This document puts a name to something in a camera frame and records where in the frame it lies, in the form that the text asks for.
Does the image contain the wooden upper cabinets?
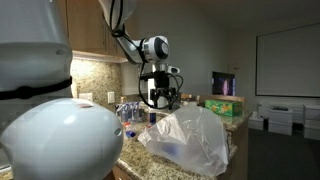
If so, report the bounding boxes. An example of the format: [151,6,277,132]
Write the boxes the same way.
[57,0,125,59]

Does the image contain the white storage boxes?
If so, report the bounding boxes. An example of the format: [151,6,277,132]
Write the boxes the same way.
[249,102,320,140]

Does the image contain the blue cap bottle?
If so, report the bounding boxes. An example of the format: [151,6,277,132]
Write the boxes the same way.
[149,108,157,125]

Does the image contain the translucent plastic bag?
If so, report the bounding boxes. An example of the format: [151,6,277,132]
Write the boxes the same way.
[138,104,229,176]

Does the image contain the monitor screen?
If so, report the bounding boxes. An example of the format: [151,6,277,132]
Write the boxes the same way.
[212,71,236,96]

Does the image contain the green tissue box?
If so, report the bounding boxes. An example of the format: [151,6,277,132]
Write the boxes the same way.
[205,100,243,117]

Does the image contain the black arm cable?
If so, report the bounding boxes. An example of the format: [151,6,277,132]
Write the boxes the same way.
[109,0,184,111]

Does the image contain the white projector screen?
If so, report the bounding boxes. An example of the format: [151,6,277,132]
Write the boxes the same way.
[255,23,320,98]

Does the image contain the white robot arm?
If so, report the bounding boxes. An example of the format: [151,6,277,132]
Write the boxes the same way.
[0,0,123,180]

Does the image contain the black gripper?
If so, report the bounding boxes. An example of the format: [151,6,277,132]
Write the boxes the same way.
[140,70,180,109]

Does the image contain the white wall outlet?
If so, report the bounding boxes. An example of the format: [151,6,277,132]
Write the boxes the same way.
[107,92,115,104]

